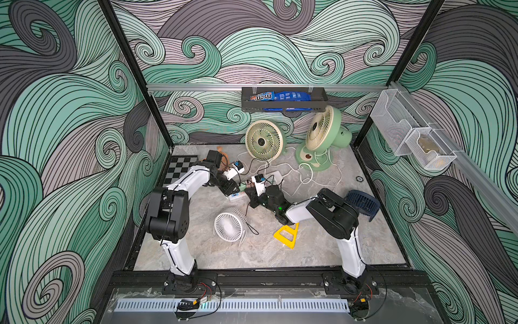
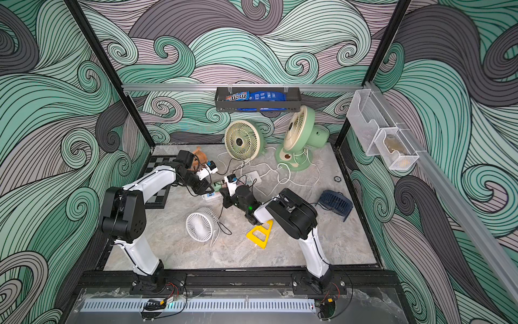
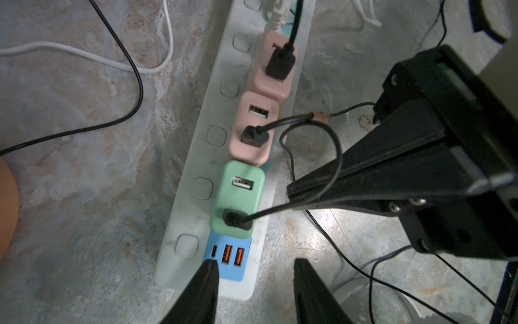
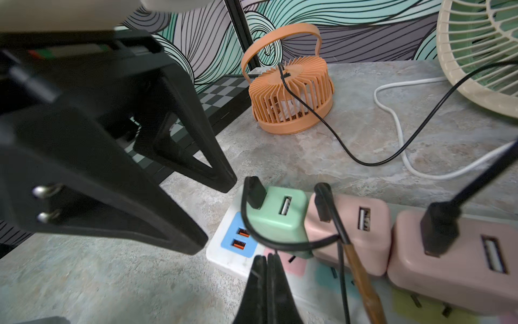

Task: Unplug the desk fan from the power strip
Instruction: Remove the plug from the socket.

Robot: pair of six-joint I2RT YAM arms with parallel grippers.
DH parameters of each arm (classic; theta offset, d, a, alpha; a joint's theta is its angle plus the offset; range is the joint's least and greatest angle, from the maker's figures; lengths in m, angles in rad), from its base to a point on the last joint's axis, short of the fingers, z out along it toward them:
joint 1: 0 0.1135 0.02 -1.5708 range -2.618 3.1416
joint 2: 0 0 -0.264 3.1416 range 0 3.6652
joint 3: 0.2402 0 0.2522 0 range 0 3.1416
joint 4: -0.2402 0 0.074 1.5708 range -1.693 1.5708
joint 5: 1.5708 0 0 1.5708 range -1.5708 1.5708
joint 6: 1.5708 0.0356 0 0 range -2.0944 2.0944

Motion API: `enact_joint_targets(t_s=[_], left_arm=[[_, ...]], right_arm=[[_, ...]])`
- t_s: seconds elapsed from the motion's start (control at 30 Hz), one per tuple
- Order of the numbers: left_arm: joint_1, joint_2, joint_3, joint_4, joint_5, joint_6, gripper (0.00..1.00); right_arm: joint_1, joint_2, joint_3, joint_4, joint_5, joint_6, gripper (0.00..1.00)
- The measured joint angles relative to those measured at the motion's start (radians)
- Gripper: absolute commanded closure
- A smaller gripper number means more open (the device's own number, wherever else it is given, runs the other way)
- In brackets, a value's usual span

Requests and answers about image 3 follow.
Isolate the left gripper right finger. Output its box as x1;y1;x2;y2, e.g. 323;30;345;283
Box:
294;258;352;324

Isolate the pink usb charger adapter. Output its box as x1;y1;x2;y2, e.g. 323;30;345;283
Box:
246;31;298;103

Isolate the black usb cable blue fan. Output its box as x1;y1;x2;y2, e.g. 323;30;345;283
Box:
266;0;304;81

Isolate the black cable white fan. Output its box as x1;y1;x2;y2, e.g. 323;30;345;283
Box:
223;120;343;230

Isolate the black usb cable orange fan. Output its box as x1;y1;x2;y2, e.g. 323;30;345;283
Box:
1;1;144;156

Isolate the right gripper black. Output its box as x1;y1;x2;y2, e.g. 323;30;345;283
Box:
286;44;518;260

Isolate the dark blue small fan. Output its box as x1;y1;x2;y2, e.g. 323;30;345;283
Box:
468;0;508;45

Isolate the white cable round fan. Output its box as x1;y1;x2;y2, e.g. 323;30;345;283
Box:
1;0;174;75

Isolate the small orange desk fan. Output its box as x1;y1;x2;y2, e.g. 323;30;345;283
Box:
0;160;20;259

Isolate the white multicolour power strip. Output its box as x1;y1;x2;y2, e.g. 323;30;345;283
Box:
155;1;315;301

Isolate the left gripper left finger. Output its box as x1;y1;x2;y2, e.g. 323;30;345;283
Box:
160;259;219;324

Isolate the green usb charger adapter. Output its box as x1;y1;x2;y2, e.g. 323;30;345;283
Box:
210;161;265;239

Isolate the small white desk fan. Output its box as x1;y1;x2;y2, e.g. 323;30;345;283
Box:
333;277;422;323

